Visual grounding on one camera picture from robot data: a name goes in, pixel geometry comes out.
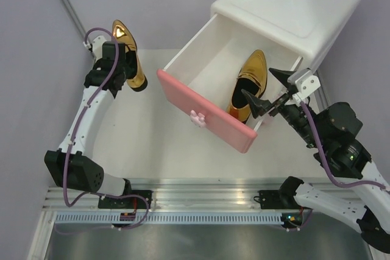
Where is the pink drawer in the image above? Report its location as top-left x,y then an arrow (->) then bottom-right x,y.
157,14 -> 303,153

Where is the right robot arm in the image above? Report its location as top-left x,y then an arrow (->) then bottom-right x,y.
242,68 -> 389,253

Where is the white slotted cable duct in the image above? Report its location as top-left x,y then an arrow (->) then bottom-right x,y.
55,211 -> 283,225

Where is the aluminium wall post right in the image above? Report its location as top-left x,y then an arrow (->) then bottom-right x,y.
316,70 -> 330,110

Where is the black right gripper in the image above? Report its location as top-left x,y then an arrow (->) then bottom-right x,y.
240,66 -> 323,146

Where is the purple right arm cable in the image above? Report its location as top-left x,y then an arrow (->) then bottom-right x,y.
300,100 -> 390,191

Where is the aluminium table edge rail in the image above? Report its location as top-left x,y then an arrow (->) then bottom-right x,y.
42,177 -> 366,212

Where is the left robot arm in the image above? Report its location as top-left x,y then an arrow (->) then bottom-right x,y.
44,32 -> 147,209

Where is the white plastic shoe cabinet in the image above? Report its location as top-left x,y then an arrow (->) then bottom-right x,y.
211,0 -> 361,71

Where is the gold shoe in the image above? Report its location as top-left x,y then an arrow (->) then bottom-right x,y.
226,49 -> 268,124
112,19 -> 148,92

